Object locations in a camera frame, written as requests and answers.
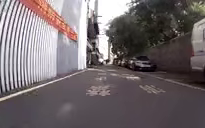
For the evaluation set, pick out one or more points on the parked car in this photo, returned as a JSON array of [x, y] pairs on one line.
[[121, 62]]

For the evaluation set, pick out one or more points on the white painted road markings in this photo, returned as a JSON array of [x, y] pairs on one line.
[[98, 90]]

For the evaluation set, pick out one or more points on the pale grey building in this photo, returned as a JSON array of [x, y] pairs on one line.
[[68, 55]]

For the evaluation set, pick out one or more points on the silver car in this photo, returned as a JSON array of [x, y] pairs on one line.
[[141, 63]]

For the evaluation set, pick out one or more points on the grey asphalt road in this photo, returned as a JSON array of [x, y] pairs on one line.
[[116, 106]]

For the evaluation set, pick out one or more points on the green trees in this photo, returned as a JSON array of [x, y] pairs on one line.
[[133, 30]]

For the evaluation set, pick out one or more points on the orange banner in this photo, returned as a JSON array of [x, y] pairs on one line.
[[50, 15]]

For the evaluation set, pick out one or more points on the white edge line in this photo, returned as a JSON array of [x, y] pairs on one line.
[[33, 88], [183, 84]]

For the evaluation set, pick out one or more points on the white van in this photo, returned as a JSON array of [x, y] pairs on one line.
[[200, 46]]

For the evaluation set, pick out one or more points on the grey stone wall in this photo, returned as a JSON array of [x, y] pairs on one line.
[[170, 55]]

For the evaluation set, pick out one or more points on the white corrugated metal wall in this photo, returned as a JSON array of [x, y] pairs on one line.
[[23, 56]]

